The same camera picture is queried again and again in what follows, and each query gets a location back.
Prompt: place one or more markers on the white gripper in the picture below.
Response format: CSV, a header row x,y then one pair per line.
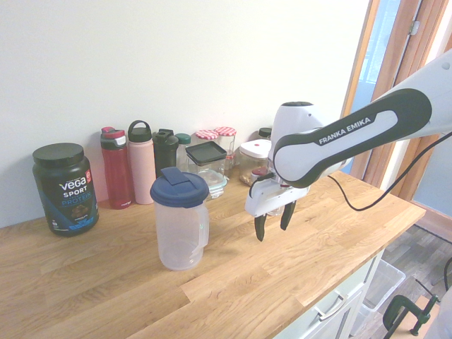
x,y
268,197

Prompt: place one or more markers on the clear pitcher with blue lid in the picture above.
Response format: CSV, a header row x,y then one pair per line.
x,y
176,229

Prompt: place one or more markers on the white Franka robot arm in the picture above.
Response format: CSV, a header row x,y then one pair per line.
x,y
353,141

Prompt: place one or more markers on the red water bottle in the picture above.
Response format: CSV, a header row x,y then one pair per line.
x,y
118,169

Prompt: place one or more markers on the clear drinking glass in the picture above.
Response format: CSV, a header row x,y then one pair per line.
x,y
277,212

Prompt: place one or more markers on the glass container with teal-rimmed lid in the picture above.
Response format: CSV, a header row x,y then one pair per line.
x,y
215,183

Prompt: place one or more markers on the cereal canister with white lid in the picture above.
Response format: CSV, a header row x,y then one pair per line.
x,y
254,148

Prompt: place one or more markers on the small jar red checkered lid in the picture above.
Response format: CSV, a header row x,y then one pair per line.
x,y
230,157

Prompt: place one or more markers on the jar with black lid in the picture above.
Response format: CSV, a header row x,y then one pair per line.
x,y
265,132

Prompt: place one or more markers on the square canister with black lid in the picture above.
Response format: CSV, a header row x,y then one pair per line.
x,y
206,152

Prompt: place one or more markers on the tall jar red checkered lid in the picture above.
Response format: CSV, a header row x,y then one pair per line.
x,y
226,131
206,134

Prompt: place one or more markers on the white drawer cabinet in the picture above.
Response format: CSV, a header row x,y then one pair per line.
x,y
339,326

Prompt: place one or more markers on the clear jar with green lid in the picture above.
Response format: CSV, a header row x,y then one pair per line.
x,y
183,139

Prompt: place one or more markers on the clear plastic storage bin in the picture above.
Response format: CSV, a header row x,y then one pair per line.
x,y
388,279

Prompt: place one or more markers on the black shaker bottle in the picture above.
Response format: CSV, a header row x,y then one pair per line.
x,y
164,155

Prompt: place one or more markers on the pink bottle with black cap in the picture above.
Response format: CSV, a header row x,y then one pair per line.
x,y
141,169

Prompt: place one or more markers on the green metal clamp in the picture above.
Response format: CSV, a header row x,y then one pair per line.
x,y
392,310

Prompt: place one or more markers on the black Vega protein tub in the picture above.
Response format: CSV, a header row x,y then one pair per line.
x,y
65,190

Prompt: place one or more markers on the metal door hinge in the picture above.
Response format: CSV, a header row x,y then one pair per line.
x,y
415,27

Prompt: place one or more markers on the wooden door frame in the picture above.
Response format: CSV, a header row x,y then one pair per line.
x,y
406,88

